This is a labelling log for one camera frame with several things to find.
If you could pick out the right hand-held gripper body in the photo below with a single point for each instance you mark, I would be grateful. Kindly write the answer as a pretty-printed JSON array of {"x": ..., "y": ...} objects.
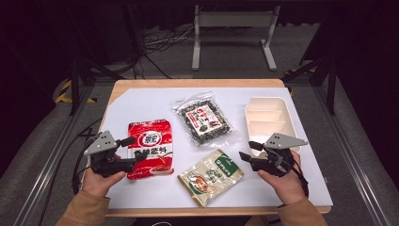
[{"x": 277, "y": 157}]

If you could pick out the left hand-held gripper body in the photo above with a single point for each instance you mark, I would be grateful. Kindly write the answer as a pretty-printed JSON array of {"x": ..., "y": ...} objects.
[{"x": 102, "y": 145}]

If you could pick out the red sauce packet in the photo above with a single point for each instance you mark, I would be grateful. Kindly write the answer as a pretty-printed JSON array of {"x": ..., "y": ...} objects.
[{"x": 150, "y": 147}]

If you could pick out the cream divided plastic tray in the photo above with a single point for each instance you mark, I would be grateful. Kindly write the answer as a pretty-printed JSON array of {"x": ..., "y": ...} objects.
[{"x": 266, "y": 119}]

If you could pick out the beige and green food packet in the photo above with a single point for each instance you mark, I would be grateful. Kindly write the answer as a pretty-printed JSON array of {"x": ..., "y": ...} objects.
[{"x": 210, "y": 177}]

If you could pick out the person's right hand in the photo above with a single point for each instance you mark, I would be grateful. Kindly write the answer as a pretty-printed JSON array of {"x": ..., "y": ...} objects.
[{"x": 287, "y": 186}]

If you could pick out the person's left hand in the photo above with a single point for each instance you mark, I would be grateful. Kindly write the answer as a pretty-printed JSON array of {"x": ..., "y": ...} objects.
[{"x": 98, "y": 183}]

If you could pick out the white table mat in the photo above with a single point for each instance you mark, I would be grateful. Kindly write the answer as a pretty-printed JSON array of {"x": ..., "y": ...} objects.
[{"x": 156, "y": 100}]

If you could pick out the clear packet of dark seeds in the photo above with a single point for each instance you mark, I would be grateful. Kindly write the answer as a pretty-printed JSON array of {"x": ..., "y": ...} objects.
[{"x": 205, "y": 121}]

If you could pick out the yellow and black hazard tape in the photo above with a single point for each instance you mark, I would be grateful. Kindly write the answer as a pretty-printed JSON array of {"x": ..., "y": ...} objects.
[{"x": 64, "y": 94}]

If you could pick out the black metal stand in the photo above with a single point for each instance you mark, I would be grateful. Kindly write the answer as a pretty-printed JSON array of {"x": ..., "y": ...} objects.
[
  {"x": 75, "y": 81},
  {"x": 329, "y": 84}
]

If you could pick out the white metal stand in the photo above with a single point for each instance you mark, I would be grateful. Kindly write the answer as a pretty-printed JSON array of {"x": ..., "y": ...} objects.
[{"x": 233, "y": 19}]

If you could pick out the aluminium rail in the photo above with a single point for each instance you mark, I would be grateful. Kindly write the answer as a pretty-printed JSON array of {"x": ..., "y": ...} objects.
[
  {"x": 53, "y": 157},
  {"x": 351, "y": 157}
]

